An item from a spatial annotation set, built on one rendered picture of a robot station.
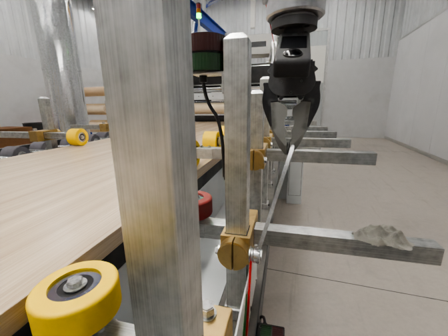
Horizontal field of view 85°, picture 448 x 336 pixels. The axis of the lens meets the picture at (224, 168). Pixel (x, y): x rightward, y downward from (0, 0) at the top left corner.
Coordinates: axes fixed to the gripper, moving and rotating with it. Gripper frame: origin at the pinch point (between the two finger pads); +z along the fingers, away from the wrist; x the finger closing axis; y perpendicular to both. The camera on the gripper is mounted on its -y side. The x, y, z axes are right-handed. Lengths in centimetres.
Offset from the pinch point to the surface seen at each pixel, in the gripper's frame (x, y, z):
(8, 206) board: 50, -11, 10
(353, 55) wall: -195, 842, -151
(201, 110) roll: 91, 225, -2
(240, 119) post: 7.1, -7.0, -5.2
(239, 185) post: 7.1, -7.0, 5.0
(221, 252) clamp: 9.5, -9.7, 15.3
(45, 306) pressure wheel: 20.6, -29.2, 9.8
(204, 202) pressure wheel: 14.4, -3.2, 9.9
